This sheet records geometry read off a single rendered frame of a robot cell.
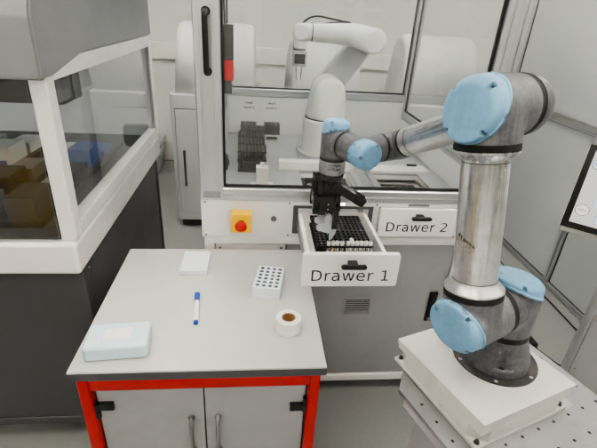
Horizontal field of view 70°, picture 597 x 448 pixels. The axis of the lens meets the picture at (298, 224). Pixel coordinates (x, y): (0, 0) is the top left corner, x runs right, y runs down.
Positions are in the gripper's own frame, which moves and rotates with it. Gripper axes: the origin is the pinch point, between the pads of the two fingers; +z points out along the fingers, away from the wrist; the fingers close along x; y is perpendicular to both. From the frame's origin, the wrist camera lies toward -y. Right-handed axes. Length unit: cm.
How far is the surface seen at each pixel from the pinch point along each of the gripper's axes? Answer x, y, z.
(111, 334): 29, 59, 13
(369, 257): 10.8, -9.5, 1.6
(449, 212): -21, -48, 3
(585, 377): 6, -104, 59
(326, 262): 10.8, 2.9, 3.4
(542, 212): -131, -172, 56
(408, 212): -21.2, -31.8, 2.5
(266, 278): 3.0, 19.9, 14.6
